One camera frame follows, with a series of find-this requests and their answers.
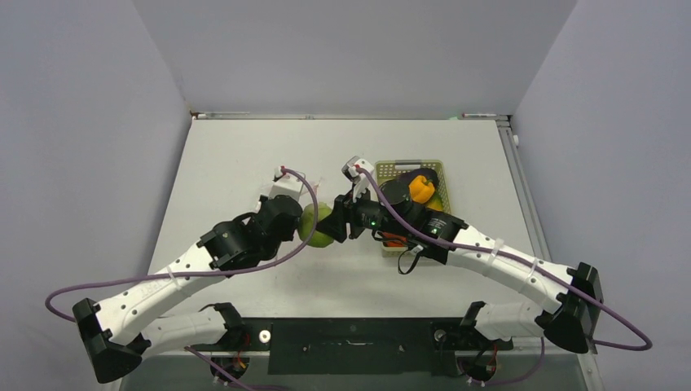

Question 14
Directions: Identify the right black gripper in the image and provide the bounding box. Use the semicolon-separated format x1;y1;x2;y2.
318;182;409;242

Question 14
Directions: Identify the green cabbage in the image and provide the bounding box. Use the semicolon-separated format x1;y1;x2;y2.
297;202;334;248

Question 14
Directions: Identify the orange tangerine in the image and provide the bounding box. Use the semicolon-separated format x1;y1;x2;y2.
376;232;407;248

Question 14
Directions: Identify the beige plastic basket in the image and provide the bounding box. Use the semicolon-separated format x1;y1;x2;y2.
374;159;451;259

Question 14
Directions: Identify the clear zip top bag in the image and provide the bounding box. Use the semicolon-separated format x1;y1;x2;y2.
297;177;324;196

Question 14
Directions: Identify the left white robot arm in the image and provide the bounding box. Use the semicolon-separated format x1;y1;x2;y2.
73;195;302;384

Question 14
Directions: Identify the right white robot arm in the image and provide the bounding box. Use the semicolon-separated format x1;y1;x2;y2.
317;181;604;354

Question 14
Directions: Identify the orange bell pepper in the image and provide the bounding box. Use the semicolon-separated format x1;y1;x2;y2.
408;175;436;204

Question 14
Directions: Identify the purple eggplant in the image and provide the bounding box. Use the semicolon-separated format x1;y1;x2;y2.
400;167;440;188

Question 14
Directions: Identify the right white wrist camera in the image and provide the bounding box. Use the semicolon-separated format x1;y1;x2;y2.
341;156;375;202

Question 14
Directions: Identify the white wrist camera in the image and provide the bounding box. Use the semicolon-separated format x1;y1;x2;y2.
341;156;375;202
268;166;305;201

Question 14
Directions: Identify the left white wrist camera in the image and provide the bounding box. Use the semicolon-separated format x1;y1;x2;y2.
268;166;305;201

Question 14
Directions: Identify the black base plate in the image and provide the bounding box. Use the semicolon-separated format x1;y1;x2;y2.
198;318;513;376

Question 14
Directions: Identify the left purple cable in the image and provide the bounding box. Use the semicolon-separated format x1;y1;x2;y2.
44;167;319;323

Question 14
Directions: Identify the purple cable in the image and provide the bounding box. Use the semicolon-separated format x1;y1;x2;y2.
353;165;654;353
44;167;319;323

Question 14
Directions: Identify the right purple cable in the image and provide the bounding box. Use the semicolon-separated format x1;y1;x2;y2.
353;165;654;353

